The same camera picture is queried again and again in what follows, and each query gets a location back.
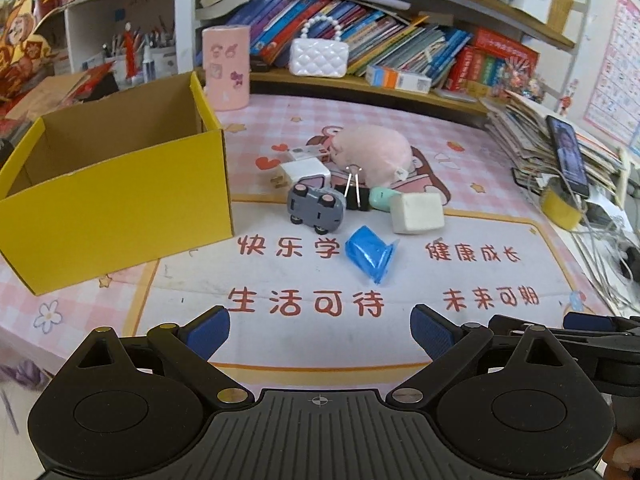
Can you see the pink wall poster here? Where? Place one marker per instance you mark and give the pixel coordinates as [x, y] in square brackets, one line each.
[617, 70]

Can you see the white pen cup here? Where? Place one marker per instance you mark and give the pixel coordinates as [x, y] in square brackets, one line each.
[120, 67]
[160, 62]

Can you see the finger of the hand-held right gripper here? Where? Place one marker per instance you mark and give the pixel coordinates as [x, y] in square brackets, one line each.
[505, 324]
[600, 321]

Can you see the red printed figure decoration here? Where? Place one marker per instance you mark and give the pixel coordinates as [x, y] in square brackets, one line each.
[22, 45]

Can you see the white charger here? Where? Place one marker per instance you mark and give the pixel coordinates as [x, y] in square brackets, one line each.
[300, 170]

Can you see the mint green small toy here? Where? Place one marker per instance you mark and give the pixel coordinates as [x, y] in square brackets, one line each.
[382, 199]

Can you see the white foam block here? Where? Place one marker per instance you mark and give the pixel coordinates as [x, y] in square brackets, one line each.
[417, 212]

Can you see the stack of paper booklets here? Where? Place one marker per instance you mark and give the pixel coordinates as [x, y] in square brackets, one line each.
[520, 130]

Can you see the brown cardboard sheet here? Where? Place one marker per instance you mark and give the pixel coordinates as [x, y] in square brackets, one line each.
[45, 95]

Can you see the white quilted handbag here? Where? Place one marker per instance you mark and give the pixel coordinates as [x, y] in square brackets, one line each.
[320, 57]

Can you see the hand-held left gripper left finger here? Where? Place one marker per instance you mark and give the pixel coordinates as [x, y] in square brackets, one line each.
[210, 334]

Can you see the white shelf cabinet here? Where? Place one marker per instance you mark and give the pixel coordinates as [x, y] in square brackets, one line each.
[95, 15]

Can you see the cartoon wall sticker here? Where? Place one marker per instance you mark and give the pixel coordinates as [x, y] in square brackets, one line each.
[567, 97]

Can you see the yellow cardboard box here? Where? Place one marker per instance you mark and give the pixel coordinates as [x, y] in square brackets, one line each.
[125, 210]

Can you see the row of colourful books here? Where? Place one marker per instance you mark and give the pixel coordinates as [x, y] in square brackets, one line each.
[380, 35]

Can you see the pink pen holder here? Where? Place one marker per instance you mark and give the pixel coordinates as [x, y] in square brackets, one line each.
[225, 65]

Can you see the red boxed book set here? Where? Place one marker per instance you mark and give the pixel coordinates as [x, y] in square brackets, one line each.
[492, 62]

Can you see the black smartphone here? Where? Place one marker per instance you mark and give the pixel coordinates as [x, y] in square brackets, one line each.
[567, 155]

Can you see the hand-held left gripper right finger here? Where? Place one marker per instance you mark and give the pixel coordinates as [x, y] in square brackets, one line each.
[430, 334]

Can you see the wooden bookshelf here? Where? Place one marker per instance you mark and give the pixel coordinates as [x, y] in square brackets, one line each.
[350, 87]

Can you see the black binder clip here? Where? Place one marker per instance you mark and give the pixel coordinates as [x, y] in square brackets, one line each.
[352, 199]

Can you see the yellow tape roll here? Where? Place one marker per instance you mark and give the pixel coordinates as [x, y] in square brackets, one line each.
[560, 207]

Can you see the grey toy car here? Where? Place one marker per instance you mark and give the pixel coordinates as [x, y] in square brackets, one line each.
[315, 205]

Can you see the pink plush toy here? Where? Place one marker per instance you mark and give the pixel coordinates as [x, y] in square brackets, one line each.
[370, 152]

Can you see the orange and white box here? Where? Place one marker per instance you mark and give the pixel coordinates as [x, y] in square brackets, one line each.
[397, 80]

